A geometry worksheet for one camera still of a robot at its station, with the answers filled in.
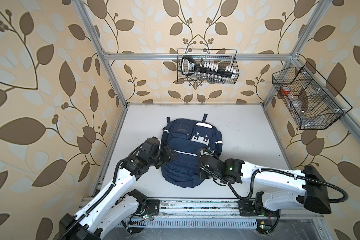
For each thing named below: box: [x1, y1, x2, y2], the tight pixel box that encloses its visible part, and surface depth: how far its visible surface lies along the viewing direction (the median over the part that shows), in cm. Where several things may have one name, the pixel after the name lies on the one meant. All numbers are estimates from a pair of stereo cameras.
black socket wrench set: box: [181, 56, 237, 76], surface depth 85 cm
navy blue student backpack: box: [160, 114, 223, 188], surface depth 91 cm
